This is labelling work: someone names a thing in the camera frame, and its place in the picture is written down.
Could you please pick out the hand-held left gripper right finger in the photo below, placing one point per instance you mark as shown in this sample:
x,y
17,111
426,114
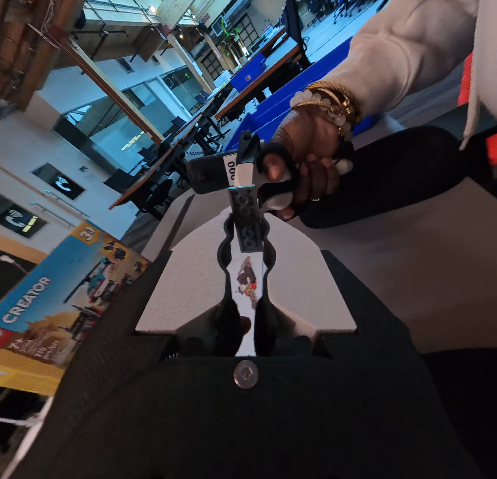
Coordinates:
x,y
310,289

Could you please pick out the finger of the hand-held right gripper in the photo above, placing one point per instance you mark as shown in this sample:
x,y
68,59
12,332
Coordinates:
x,y
244,175

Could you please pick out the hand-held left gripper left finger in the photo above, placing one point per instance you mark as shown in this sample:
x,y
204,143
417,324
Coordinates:
x,y
186,289

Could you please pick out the dark grey lego plate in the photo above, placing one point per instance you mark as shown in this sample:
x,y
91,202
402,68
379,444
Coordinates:
x,y
246,223

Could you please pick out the person's right forearm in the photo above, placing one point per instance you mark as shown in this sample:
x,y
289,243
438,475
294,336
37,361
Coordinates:
x,y
407,40

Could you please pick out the lego box with truck picture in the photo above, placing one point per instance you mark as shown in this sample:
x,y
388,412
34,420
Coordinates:
x,y
46,292

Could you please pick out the person's right hand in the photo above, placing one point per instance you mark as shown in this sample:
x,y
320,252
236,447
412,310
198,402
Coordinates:
x,y
314,145

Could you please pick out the long office desk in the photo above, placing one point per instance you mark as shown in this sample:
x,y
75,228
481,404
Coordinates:
x,y
155,168

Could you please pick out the open instruction booklet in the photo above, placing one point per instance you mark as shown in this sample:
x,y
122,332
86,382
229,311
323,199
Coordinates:
x,y
248,281

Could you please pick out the blue plastic bin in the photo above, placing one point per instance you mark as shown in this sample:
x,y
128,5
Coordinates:
x,y
248,73
279,106

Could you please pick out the orange-topped desk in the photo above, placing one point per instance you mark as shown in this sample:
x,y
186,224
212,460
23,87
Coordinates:
x,y
271,66

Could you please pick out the black phone icon sign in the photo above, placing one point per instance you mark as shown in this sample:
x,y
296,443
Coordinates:
x,y
19,221
60,182

